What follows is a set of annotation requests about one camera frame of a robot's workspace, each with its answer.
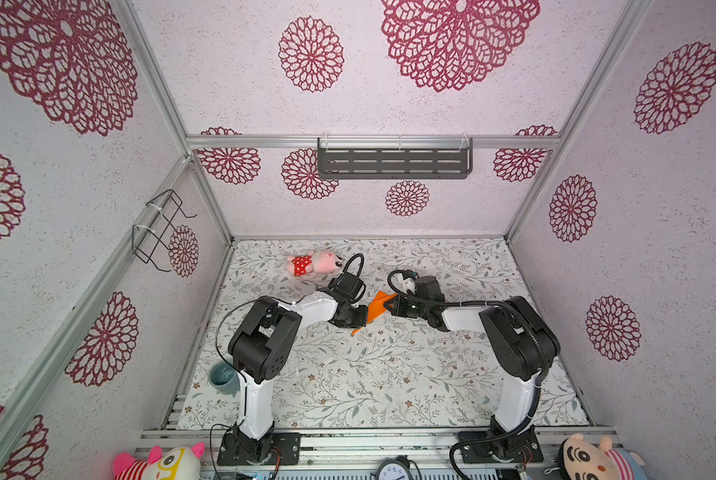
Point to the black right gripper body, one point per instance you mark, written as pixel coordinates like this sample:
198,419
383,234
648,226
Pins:
412,309

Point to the orange square paper sheet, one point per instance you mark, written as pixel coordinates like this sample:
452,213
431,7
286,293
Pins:
372,311

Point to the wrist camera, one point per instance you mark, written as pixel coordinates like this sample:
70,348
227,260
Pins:
428,288
348,287

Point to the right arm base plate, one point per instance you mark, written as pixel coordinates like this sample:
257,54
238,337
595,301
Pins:
480,447

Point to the pink white plush toy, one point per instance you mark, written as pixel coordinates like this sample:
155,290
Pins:
177,464

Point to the round gauge clock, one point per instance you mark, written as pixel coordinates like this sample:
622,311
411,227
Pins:
398,468

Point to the teal cup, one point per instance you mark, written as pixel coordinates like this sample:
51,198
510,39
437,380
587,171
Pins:
224,378

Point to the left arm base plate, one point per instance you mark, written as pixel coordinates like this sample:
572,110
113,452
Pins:
273,449

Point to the pink pig plush toy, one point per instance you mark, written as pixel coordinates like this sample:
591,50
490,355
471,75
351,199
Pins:
319,262

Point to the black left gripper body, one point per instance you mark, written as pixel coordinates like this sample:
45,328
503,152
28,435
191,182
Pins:
355,318

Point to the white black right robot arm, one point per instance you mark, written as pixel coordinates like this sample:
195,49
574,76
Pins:
523,344

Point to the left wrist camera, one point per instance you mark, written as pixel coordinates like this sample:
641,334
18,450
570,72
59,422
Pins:
348,287

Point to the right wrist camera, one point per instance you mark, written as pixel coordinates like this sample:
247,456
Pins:
428,288

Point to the boy face plush toy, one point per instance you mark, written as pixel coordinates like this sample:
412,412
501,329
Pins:
579,459

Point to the black wire wall rack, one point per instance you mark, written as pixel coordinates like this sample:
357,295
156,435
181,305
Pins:
148,237

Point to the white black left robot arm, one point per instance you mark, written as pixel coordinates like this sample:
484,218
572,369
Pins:
264,340

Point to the grey wall shelf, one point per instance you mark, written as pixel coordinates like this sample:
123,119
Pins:
394,163

